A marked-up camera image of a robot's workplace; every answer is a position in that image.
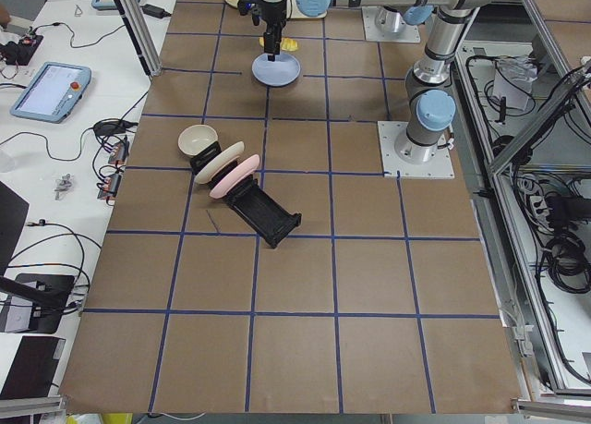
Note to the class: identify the pink plate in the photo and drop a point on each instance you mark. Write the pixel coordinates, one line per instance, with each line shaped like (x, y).
(245, 169)

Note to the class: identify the black power adapter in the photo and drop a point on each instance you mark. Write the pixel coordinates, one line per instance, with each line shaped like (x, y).
(155, 11)

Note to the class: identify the teach pendant tablet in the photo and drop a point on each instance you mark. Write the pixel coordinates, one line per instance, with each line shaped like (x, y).
(52, 93)

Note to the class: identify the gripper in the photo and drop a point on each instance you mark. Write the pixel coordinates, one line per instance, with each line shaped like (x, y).
(273, 10)

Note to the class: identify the blue plate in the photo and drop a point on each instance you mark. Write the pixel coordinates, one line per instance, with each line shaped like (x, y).
(282, 71)

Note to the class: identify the aluminium frame post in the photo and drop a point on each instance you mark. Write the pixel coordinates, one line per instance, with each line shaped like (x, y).
(135, 24)

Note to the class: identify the black monitor stand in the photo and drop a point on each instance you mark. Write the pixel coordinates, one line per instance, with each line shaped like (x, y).
(35, 302)

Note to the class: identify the cream tray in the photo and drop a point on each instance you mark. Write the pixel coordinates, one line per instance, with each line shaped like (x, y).
(293, 12)

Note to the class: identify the cream plate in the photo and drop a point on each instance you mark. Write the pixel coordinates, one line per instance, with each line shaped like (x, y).
(212, 160)

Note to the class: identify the black dish rack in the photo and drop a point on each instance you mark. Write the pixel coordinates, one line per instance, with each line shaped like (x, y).
(256, 208)

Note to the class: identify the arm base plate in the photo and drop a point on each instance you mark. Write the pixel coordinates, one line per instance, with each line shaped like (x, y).
(402, 158)
(383, 25)

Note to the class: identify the cream bowl in rack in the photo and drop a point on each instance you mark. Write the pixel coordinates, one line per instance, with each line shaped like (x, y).
(194, 139)

